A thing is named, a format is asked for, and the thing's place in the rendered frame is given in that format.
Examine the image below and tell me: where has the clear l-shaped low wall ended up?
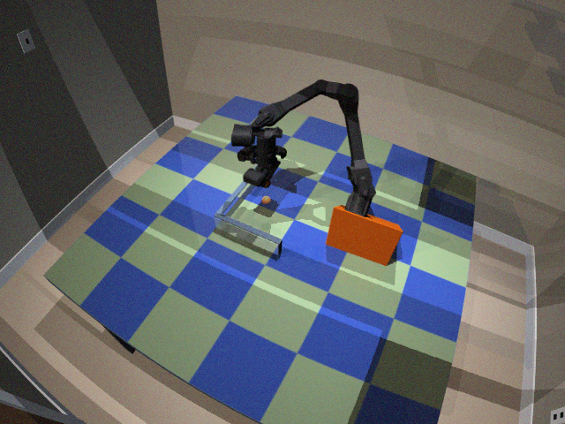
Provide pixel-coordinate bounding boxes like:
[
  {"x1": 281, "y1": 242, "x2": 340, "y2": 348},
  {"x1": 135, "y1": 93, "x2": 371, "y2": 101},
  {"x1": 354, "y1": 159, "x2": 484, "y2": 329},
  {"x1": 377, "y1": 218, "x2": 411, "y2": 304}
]
[{"x1": 214, "y1": 184, "x2": 278, "y2": 255}]

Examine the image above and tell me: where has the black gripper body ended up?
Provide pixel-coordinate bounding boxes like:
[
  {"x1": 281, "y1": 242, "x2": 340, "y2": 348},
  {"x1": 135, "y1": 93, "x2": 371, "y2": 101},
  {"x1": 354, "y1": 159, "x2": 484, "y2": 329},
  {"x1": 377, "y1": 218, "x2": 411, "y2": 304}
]
[{"x1": 243, "y1": 145, "x2": 287, "y2": 187}]

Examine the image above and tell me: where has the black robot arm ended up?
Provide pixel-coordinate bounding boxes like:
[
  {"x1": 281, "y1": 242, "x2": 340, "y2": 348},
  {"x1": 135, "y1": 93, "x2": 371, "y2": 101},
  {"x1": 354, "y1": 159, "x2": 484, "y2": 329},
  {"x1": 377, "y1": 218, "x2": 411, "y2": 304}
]
[{"x1": 231, "y1": 79, "x2": 376, "y2": 217}]

